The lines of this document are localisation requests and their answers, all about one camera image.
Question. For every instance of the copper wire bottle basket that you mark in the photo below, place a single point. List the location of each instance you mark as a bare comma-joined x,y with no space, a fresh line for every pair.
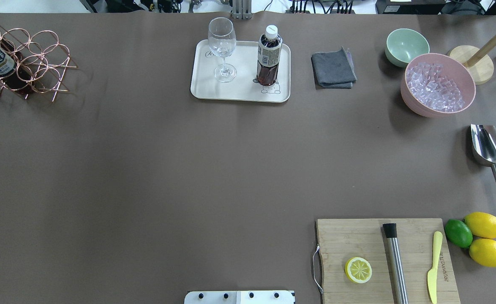
46,59

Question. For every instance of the clear wine glass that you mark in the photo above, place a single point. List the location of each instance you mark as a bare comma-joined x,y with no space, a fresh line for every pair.
222,42

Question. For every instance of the whole lemon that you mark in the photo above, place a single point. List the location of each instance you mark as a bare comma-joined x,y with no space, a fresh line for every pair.
481,224
483,251

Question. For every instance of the whole lemon right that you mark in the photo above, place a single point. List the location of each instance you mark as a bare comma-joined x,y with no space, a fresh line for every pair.
483,251

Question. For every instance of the grey folded cloth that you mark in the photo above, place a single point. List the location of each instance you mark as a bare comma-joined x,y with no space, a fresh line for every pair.
334,70

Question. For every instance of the steel muddler black tip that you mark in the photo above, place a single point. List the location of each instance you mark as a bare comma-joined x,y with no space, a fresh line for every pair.
401,293

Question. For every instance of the pink bowl of ice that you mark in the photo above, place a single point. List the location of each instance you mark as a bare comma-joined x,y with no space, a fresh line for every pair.
435,85

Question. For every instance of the metal ice scoop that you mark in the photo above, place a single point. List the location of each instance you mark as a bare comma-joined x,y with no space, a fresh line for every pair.
484,145

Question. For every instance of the aluminium frame post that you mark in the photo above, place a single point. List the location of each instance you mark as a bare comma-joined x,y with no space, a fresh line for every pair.
241,9

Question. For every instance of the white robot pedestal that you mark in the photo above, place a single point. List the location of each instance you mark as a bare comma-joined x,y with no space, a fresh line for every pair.
241,297

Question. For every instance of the wooden cutting board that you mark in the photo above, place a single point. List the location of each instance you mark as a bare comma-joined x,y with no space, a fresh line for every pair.
342,239

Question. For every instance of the yellow plastic knife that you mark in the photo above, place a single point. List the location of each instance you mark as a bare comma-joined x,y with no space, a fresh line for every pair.
431,277

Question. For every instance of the wooden cup tree stand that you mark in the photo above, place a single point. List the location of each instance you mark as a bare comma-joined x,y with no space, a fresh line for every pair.
476,60

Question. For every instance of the green lime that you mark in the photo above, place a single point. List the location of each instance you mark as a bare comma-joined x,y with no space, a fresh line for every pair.
458,233

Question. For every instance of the green empty bowl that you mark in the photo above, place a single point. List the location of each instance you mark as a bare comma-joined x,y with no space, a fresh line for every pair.
403,45

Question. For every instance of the whole lemon left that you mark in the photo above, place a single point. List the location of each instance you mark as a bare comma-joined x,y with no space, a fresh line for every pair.
481,224

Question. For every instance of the half lemon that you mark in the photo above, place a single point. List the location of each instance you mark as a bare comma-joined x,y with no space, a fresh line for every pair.
358,270

